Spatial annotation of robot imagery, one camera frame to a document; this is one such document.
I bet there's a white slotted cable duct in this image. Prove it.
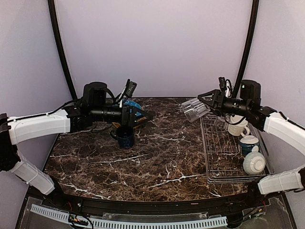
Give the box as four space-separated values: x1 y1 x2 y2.
30 204 228 229

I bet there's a dark blue mug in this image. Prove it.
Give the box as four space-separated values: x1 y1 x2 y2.
110 126 135 149

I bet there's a metal wire dish rack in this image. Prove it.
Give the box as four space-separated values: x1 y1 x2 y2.
199 112 271 184

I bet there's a cream white mug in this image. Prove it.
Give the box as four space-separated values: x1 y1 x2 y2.
227 115 250 137

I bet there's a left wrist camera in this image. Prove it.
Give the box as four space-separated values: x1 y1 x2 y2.
82 78 138 105

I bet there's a teal and white mug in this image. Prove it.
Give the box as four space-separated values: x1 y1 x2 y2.
238 135 260 156

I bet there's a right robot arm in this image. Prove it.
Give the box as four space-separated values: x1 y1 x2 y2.
197 88 305 207

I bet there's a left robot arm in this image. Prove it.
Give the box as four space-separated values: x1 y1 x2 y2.
0 105 153 208

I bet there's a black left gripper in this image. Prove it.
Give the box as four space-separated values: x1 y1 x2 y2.
91 103 153 127

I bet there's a black frame post right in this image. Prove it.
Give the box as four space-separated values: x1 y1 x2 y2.
232 0 259 98

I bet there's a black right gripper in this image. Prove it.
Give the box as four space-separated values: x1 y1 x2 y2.
198 89 251 116

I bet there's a blue polka dot plate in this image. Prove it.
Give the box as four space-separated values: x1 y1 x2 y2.
113 100 143 113

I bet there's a pale green ribbed bowl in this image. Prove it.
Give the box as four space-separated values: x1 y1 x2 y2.
243 146 266 175

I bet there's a black front rail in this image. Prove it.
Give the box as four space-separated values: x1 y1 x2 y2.
26 187 270 216

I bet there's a black frame post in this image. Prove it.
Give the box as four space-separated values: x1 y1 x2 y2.
232 0 259 98
47 0 77 99

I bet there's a small circuit board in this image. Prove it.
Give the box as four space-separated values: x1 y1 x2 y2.
68 215 89 226

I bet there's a black frame post left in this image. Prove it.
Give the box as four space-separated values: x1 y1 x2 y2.
47 0 77 99

